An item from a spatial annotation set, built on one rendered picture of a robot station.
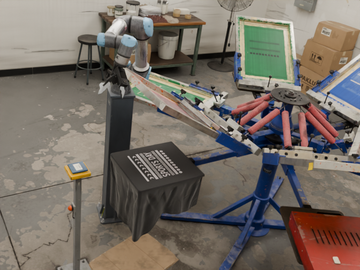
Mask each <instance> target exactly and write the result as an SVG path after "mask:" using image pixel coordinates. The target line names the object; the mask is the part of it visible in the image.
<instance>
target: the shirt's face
mask: <svg viewBox="0 0 360 270"><path fill-rule="evenodd" d="M159 149H161V150H163V151H164V152H165V153H166V154H167V155H168V157H169V158H170V159H171V160H172V161H173V162H174V163H175V164H176V165H177V166H178V167H179V169H180V170H181V171H182V172H183V173H180V174H176V175H172V176H168V177H164V178H159V179H155V180H152V181H148V182H147V181H146V180H145V179H144V177H143V176H142V175H141V173H140V172H139V171H138V170H137V169H136V167H135V166H134V165H133V164H132V162H131V161H130V160H129V159H128V157H127V156H130V155H136V154H140V153H146V152H151V151H155V150H159ZM112 156H113V157H114V158H115V160H116V161H117V162H118V164H119V165H120V166H121V167H122V169H123V170H124V171H125V173H126V174H127V175H128V176H129V178H130V179H131V181H132V182H133V183H134V184H135V186H136V187H137V188H138V190H140V191H142V190H146V189H150V188H154V187H157V186H161V185H165V184H169V183H173V182H177V181H181V180H184V179H188V178H192V177H196V176H200V175H204V173H203V172H202V171H201V170H200V169H199V168H198V167H197V166H196V165H195V164H194V163H193V162H192V161H191V160H190V159H189V158H188V157H187V156H186V155H185V154H184V153H183V152H182V151H181V150H180V149H179V148H178V147H177V146H176V145H175V144H174V143H173V142H172V141H170V142H165V143H161V144H156V145H151V146H146V147H141V148H135V149H130V150H127V151H121V152H116V153H112Z"/></svg>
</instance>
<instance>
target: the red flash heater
mask: <svg viewBox="0 0 360 270"><path fill-rule="evenodd" d="M289 219H290V220H289V223H288V224H289V228H290V230H291V233H292V236H293V238H294V241H295V244H296V247H297V250H298V253H299V256H300V258H301V261H302V264H303V266H304V269H305V270H360V217H352V216H340V215H328V214H317V213H305V212H293V211H291V214H290V217H289ZM333 257H338V259H339V261H340V264H335V263H334V260H333Z"/></svg>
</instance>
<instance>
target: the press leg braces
mask: <svg viewBox="0 0 360 270"><path fill-rule="evenodd" d="M252 200H253V193H252V194H250V195H248V196H247V197H245V198H243V199H241V200H239V201H237V202H235V203H233V204H232V205H230V206H228V207H226V208H224V209H222V210H220V211H219V212H217V213H215V214H210V219H211V220H222V216H224V215H226V214H228V213H230V212H231V211H233V210H235V209H237V208H239V207H241V206H243V205H245V204H247V203H248V202H250V201H252ZM269 203H270V204H271V205H272V206H273V207H274V208H275V209H276V210H277V211H278V212H279V213H280V206H279V205H278V204H277V202H276V201H275V200H274V199H273V198H272V197H271V196H270V198H269V202H268V203H267V204H266V205H268V204H269ZM259 205H260V200H258V199H256V201H255V203H254V205H253V208H252V211H251V213H250V215H249V218H248V220H247V222H246V224H245V227H244V229H243V231H242V233H241V235H240V238H238V239H237V241H236V243H235V244H234V246H236V247H238V248H240V249H242V247H243V246H244V244H245V242H246V241H245V238H246V236H247V233H248V231H249V229H250V227H251V224H252V222H253V219H254V217H255V215H256V212H257V210H258V207H259ZM280 215H281V213H280Z"/></svg>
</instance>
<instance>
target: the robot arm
mask: <svg viewBox="0 0 360 270"><path fill-rule="evenodd" d="M122 33H129V34H133V36H130V35H126V34H125V35H123V36H120V35H121V34H122ZM152 35H153V21H152V19H151V18H147V17H140V16H132V15H129V14H128V15H123V16H120V17H118V18H116V19H115V20H114V21H113V22H112V26H111V27H110V28H109V29H108V30H107V31H106V32H105V33H99V34H98V35H97V45H98V46H101V47H107V48H114V49H118V52H117V55H116V58H115V60H114V66H113V68H112V69H108V71H107V73H108V72H109V73H108V76H107V74H106V76H105V77H106V80H105V82H102V83H100V84H99V85H100V90H99V92H98V95H99V94H102V93H103V91H105V90H106V88H108V87H110V83H111V82H112V85H111V89H110V90H111V92H112V93H114V94H117V95H121V99H122V98H123V96H124V95H127V94H130V93H131V86H130V81H129V80H128V79H127V76H126V73H125V69H123V68H128V69H129V70H131V71H133V72H134V73H136V74H138V75H140V76H142V77H143V78H145V79H147V80H149V75H150V72H151V68H152V67H150V66H149V64H148V62H147V53H148V40H149V38H150V37H151V36H152ZM133 50H135V62H134V63H133V64H131V61H130V57H131V54H132V52H133Z"/></svg>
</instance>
